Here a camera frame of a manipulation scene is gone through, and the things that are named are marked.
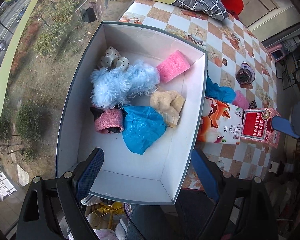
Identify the purple striped knit hat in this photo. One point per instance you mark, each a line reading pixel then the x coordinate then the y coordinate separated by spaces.
pixel 245 75

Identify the beige fuzzy sock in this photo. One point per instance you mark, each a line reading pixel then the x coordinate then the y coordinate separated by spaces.
pixel 169 104

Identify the black folding chair frame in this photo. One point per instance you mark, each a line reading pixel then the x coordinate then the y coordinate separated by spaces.
pixel 288 73

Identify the light blue fluffy cloth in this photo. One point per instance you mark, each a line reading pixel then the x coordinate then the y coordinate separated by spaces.
pixel 115 87

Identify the cream polka dot scrunchie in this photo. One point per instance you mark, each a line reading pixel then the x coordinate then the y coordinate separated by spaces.
pixel 112 59

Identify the white peach drink carton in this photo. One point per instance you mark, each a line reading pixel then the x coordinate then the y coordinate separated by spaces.
pixel 221 123

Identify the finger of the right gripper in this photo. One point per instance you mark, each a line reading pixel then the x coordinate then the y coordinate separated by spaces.
pixel 283 126

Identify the white open storage box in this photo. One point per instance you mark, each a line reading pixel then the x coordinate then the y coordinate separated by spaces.
pixel 146 163

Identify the white cabinet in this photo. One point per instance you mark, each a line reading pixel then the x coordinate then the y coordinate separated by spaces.
pixel 265 18

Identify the pink sponge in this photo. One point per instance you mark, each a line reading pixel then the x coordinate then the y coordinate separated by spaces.
pixel 173 66
pixel 240 100

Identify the red patterned tissue box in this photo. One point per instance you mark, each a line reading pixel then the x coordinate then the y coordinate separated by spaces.
pixel 257 127

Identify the red plastic chair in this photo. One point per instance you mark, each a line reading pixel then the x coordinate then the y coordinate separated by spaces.
pixel 234 7

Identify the dark blue plastic bag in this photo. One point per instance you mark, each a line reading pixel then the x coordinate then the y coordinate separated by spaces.
pixel 224 94

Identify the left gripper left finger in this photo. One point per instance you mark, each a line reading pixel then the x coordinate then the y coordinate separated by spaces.
pixel 45 198

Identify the leopard print scrunchie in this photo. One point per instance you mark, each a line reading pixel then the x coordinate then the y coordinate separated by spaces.
pixel 252 105

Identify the pink plastic stool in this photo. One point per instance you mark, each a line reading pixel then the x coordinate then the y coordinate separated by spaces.
pixel 277 51

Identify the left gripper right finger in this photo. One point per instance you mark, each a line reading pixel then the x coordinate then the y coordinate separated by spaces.
pixel 242 208

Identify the person's jeans leg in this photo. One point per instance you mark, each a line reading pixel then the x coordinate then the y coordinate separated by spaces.
pixel 152 222

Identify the checkered tablecloth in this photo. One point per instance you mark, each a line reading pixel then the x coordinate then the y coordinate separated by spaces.
pixel 236 59

